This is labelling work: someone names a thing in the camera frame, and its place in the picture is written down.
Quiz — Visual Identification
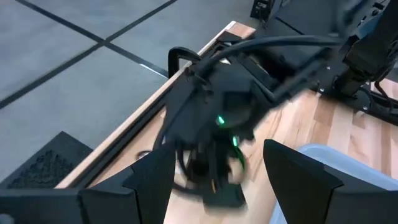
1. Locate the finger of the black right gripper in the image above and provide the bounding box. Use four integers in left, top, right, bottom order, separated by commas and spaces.
177, 142, 206, 195
203, 139, 249, 210

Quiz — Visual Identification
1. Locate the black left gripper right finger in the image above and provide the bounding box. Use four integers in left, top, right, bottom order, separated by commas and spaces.
263, 138, 398, 224

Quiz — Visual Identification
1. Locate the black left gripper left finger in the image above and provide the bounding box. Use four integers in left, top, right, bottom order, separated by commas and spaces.
77, 142, 177, 224

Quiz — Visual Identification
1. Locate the grey plastic tray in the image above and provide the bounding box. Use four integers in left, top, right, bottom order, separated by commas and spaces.
269, 143, 398, 224

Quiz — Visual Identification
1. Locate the black table clamp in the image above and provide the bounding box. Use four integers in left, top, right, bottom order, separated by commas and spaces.
167, 46, 203, 79

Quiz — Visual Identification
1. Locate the black floor vent grate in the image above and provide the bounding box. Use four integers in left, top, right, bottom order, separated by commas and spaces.
0, 130, 95, 190

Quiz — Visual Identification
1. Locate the black aluminium table frame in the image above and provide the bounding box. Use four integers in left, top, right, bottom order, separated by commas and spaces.
76, 30, 398, 189

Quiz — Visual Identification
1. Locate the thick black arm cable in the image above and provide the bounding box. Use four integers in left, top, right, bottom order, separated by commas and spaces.
195, 34, 346, 79

